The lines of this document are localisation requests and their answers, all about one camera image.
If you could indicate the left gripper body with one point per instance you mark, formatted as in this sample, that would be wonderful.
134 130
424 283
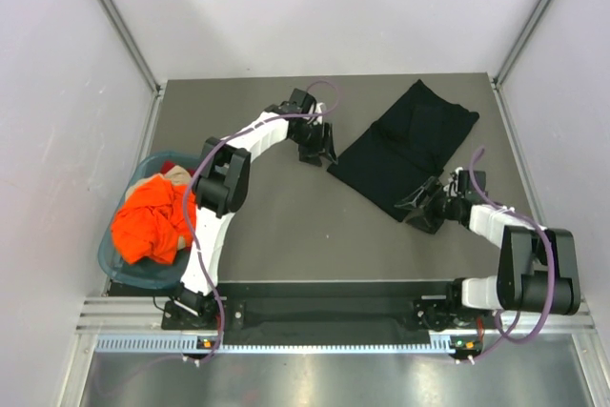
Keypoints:
310 141

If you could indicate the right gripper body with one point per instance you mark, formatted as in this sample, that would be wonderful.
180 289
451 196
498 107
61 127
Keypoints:
439 206

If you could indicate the black t-shirt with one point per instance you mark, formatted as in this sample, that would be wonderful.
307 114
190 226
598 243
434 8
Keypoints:
411 142

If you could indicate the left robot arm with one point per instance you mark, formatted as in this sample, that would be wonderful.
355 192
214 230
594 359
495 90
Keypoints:
220 185

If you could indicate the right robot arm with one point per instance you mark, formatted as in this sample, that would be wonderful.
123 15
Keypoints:
537 266

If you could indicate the beige garment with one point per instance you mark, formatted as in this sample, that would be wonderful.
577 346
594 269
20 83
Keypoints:
178 176

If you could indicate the red garment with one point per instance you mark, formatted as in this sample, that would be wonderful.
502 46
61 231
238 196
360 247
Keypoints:
169 165

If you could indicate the orange t-shirt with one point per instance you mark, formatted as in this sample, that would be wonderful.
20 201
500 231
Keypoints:
151 221

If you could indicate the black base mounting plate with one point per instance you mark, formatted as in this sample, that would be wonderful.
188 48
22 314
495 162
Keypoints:
335 312

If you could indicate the teal plastic basket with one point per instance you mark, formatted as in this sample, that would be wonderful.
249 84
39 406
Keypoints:
147 274

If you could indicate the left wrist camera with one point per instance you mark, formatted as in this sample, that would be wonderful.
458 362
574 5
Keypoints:
302 102

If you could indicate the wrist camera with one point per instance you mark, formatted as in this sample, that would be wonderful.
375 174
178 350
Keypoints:
467 185
302 102

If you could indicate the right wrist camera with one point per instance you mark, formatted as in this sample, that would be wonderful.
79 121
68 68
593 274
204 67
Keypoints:
467 185

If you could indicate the slotted cable duct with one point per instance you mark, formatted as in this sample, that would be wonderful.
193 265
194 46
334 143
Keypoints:
201 345

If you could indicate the aluminium frame rail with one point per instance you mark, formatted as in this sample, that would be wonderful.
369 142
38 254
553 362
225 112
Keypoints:
139 315

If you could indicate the right corner aluminium post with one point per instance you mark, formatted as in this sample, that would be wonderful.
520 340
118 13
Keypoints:
525 33

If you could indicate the corner aluminium post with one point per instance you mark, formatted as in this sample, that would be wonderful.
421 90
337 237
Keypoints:
125 36
525 33

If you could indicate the left corner aluminium post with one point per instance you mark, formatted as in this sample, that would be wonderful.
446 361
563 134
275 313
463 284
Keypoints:
125 36

